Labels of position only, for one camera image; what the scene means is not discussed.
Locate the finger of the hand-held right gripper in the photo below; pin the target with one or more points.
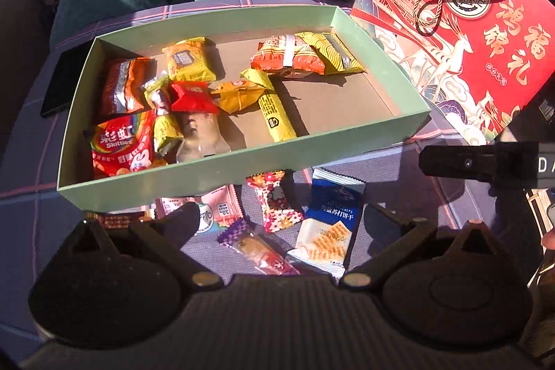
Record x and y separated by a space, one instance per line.
468 164

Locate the red floral candy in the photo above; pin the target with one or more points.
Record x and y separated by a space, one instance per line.
275 201

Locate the red snack packet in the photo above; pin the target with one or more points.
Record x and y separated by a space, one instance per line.
193 97

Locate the blue cracker packet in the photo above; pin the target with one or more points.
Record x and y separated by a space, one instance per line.
329 222

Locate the small yellow-green packet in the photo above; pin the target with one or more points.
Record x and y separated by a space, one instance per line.
164 127

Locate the yellow wave-patterned packet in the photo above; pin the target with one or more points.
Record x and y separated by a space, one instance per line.
342 58

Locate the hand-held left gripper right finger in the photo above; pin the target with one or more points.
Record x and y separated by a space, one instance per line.
386 227

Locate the orange striped snack packet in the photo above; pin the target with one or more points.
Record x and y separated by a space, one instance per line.
282 55

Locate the orange-yellow cake packet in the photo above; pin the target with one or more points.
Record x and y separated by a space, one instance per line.
236 97

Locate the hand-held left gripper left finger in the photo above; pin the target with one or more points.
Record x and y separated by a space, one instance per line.
182 225

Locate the purple-edged snack packet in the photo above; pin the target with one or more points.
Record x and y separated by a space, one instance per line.
260 251

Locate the clear bear snack packet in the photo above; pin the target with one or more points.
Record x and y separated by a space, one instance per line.
199 136

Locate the red gift box lid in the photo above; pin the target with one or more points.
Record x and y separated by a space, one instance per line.
455 49

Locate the pink packet green label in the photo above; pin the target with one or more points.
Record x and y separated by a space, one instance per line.
207 220

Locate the orange foil snack packet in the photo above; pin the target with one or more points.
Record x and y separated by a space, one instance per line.
125 86

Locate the red rainbow candy bag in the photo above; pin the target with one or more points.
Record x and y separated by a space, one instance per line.
125 149

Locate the dark brown snack packet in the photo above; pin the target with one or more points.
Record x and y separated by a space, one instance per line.
119 220

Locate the black smartphone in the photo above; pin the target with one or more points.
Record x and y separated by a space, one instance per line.
65 84

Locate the green cardboard box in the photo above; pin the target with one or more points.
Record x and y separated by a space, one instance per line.
338 110

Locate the yellow wafer packet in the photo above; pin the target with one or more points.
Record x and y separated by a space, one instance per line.
188 60

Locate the person's right hand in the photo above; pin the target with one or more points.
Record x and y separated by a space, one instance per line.
550 240

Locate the yellow long bar packet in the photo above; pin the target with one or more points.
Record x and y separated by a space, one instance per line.
275 114

